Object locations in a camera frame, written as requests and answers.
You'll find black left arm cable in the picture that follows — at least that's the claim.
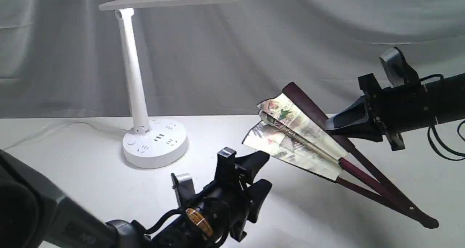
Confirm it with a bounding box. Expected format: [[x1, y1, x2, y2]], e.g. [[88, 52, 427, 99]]
[[143, 201, 229, 248]]

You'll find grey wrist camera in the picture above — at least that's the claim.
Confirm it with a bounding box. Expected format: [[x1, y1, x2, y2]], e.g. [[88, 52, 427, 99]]
[[379, 46, 420, 87], [171, 173, 195, 208]]

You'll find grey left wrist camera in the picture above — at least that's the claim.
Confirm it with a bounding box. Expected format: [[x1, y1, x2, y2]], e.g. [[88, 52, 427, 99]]
[[171, 173, 195, 208]]

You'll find painted paper folding fan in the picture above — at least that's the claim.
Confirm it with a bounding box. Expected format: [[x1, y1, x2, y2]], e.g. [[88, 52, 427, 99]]
[[242, 82, 440, 229]]

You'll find white desk lamp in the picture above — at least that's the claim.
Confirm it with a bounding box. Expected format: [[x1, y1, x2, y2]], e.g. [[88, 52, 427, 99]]
[[99, 0, 244, 169]]

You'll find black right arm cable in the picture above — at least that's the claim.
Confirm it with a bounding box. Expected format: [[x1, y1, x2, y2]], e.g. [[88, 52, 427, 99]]
[[418, 73, 465, 161]]

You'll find grey fabric backdrop curtain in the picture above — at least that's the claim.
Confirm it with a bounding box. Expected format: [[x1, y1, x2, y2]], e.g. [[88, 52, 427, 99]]
[[0, 0, 465, 118]]

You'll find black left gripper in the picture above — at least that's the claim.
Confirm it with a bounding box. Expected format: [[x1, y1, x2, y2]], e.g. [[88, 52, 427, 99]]
[[153, 148, 272, 248]]

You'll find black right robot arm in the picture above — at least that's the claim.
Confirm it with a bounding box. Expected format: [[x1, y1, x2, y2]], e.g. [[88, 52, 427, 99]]
[[325, 74, 464, 151]]

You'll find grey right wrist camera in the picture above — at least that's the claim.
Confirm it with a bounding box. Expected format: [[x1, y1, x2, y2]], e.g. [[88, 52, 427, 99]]
[[379, 46, 420, 87]]

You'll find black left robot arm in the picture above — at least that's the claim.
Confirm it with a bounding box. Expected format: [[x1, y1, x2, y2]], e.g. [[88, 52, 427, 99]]
[[1, 147, 272, 248]]

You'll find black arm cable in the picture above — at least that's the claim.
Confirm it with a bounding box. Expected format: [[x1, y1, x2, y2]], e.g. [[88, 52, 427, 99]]
[[143, 201, 229, 248], [418, 73, 465, 161]]

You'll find thin white cable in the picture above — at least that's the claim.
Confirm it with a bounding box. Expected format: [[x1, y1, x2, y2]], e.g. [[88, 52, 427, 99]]
[[0, 121, 128, 152]]

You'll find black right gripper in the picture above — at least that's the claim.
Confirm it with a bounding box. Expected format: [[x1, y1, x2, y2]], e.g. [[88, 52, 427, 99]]
[[325, 74, 432, 151]]

